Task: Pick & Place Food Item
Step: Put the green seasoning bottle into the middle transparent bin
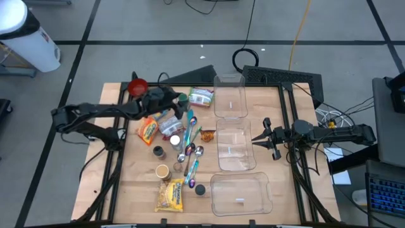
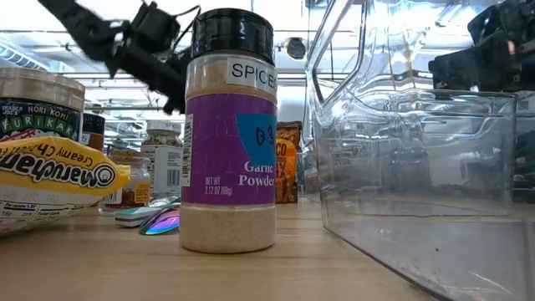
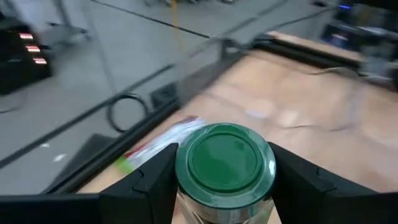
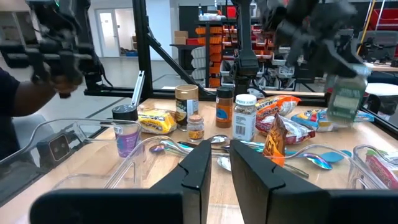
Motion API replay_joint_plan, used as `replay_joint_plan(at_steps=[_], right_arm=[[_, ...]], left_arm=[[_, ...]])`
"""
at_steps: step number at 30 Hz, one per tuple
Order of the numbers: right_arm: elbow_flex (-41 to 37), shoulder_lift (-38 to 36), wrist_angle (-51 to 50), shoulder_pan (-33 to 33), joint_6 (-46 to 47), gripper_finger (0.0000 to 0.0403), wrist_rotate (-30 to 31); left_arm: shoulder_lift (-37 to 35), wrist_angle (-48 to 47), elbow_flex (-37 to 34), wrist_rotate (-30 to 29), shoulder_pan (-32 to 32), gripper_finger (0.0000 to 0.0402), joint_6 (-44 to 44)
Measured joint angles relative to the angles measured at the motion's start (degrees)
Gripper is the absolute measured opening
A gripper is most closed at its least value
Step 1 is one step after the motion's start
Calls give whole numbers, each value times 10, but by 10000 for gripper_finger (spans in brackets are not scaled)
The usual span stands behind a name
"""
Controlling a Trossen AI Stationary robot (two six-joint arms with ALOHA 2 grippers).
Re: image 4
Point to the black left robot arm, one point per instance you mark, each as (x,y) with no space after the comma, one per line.
(245,46)

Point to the silver aluminium extrusion bar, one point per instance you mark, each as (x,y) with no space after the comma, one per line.
(137,90)

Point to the black cart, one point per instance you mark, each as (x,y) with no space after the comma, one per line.
(186,46)

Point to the orange snack bag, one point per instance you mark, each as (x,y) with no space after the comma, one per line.
(275,140)

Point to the grey office chair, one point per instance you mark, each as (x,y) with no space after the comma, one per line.
(379,40)

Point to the cardboard box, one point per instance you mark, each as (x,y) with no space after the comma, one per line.
(181,37)

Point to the yellow ramen packet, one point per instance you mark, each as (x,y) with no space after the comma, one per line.
(157,121)

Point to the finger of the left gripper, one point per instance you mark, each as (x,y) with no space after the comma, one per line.
(356,65)
(332,59)

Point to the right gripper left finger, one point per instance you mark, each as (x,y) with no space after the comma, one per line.
(174,205)

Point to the blue ramen packet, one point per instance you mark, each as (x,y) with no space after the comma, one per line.
(311,119)

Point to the red storage bins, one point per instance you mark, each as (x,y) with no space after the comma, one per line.
(385,18)

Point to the small clear plastic bin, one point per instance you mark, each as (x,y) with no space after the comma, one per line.
(360,168)
(161,161)

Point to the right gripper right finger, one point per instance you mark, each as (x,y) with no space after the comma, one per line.
(280,205)

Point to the black aluminium table frame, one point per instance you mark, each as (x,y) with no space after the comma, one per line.
(141,46)

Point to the white trash can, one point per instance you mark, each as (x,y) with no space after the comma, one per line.
(384,89)

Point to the small black cap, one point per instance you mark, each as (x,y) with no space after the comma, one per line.
(124,113)

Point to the teal silicone spoon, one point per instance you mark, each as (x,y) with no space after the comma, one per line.
(339,155)

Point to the shelving with orange bins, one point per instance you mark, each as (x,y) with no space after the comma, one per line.
(214,40)

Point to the green-lidded spice jar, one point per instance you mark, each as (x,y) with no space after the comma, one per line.
(346,99)

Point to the white round lid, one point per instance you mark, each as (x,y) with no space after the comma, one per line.
(244,121)

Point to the wooden desk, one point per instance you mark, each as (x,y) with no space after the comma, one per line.
(382,67)

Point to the white door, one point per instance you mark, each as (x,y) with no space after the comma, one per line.
(109,34)

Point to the red ramen packet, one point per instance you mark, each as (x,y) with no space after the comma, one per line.
(298,130)

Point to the person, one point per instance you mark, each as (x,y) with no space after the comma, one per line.
(7,109)

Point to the small cork-stoppered glass jar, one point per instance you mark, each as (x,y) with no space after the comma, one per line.
(196,130)

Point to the black table-level camera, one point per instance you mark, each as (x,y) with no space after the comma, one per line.
(59,147)

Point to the large clear plastic bin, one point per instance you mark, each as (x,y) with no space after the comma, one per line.
(93,168)

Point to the tan-lidded spice jar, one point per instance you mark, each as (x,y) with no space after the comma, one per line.
(186,105)

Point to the orange ramen packet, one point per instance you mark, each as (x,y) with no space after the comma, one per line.
(275,104)

